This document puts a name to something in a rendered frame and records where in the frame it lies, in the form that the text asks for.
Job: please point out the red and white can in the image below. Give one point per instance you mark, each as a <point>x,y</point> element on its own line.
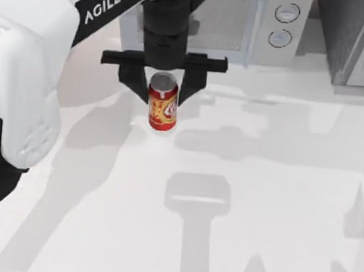
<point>162,109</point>

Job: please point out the pale microwave oven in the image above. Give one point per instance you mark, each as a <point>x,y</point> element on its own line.
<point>228,23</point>

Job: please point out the round microwave knob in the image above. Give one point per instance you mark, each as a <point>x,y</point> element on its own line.
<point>287,12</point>
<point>280,38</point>

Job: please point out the grey cabinet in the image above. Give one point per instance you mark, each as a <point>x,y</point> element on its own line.
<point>360,39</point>

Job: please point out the microwave oven door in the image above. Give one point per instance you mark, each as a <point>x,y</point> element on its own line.
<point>222,25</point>

